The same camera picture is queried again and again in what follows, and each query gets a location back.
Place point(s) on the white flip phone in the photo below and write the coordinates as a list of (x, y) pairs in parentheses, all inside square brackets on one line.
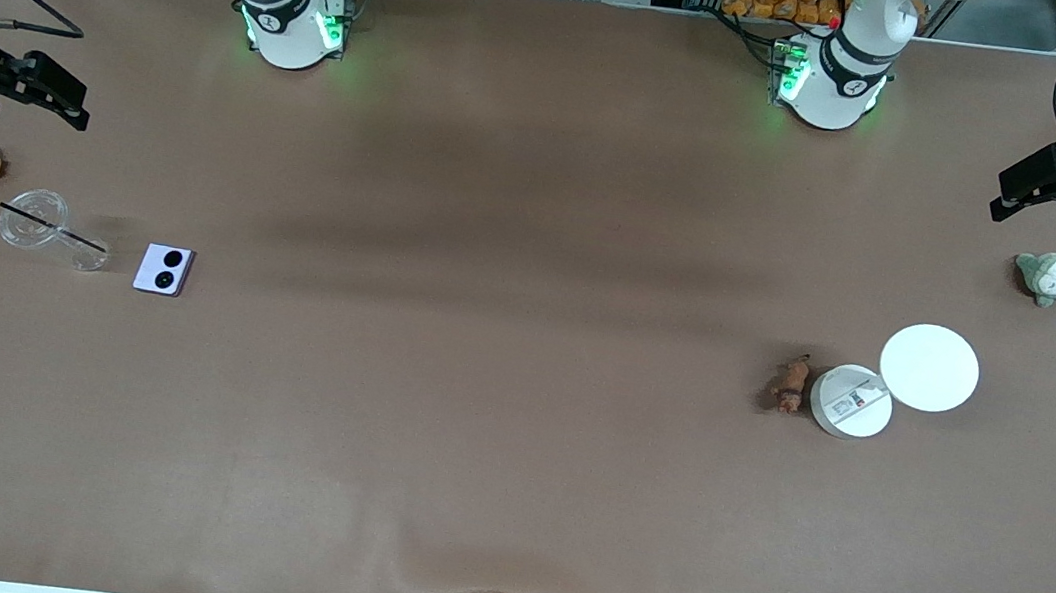
[(150, 275)]

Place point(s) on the small brown plush animal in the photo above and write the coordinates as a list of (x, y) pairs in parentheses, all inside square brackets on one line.
[(790, 384)]

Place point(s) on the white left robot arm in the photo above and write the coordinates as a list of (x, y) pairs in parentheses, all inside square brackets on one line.
[(835, 92)]

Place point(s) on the grey totoro plush toy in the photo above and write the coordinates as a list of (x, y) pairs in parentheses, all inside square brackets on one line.
[(1054, 278)]

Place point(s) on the clear plastic cup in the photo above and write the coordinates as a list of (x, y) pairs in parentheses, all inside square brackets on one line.
[(29, 215)]

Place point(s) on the black drinking straw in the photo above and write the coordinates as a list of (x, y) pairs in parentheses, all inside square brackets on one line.
[(53, 227)]

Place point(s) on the plain white round disc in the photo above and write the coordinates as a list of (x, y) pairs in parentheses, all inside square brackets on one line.
[(929, 368)]

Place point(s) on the white round device with label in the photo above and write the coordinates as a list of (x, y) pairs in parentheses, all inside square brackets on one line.
[(851, 417)]

